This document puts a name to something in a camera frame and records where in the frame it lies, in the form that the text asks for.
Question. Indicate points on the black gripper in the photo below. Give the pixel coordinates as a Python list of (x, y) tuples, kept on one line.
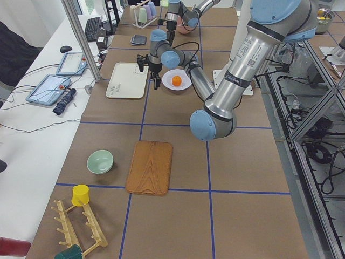
[(170, 26), (154, 67)]

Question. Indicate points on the white round plate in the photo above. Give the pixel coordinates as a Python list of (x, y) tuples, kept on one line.
[(167, 77)]

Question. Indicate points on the orange fruit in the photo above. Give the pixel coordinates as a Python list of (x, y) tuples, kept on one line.
[(176, 81)]

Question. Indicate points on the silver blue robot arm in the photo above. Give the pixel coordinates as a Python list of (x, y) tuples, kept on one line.
[(271, 23), (177, 9)]

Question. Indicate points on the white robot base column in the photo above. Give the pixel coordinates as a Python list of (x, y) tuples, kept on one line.
[(243, 12)]

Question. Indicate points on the cream bear print tray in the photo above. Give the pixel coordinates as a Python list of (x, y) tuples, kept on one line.
[(127, 81)]

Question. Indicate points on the pink bowl with ice cubes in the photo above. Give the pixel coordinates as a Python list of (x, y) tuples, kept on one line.
[(184, 29)]

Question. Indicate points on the purple pastel cup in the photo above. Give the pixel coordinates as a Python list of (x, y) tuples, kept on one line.
[(148, 11)]

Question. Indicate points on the green pastel cup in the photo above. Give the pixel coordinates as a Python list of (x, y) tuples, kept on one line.
[(142, 18)]

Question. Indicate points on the blue pastel cup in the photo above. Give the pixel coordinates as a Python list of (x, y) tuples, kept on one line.
[(152, 8)]

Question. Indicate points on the folded grey cloth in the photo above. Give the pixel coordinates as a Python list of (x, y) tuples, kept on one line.
[(138, 40)]

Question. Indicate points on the black keyboard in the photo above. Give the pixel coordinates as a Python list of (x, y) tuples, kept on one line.
[(92, 28)]

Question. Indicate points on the far blue teach pendant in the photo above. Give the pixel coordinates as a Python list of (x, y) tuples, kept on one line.
[(72, 64)]

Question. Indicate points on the blue teach pendant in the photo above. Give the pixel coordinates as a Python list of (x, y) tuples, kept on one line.
[(72, 64), (49, 90)]

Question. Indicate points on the wooden cutting board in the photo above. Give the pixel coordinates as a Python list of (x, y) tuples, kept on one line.
[(150, 168)]

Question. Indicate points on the black computer mouse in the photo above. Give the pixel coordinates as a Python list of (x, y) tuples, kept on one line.
[(65, 49)]

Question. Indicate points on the green ceramic bowl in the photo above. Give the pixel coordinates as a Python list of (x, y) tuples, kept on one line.
[(100, 162)]

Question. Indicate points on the folded dark blue umbrella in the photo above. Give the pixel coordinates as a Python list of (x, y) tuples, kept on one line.
[(61, 106)]

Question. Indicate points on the near blue teach pendant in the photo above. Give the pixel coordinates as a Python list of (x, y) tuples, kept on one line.
[(49, 90)]

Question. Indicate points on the yellow mug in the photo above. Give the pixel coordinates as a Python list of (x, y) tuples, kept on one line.
[(80, 195)]

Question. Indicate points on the wooden mug rack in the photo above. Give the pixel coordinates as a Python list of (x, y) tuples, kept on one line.
[(79, 227)]

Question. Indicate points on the dark green mug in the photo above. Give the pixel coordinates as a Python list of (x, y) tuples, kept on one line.
[(73, 252)]

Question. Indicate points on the red cylinder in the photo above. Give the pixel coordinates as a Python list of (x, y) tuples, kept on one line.
[(12, 247)]

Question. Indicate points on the white wire cup rack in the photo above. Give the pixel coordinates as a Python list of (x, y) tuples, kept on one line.
[(137, 23)]

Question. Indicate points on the aluminium frame post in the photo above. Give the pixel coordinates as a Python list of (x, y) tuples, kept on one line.
[(81, 38)]

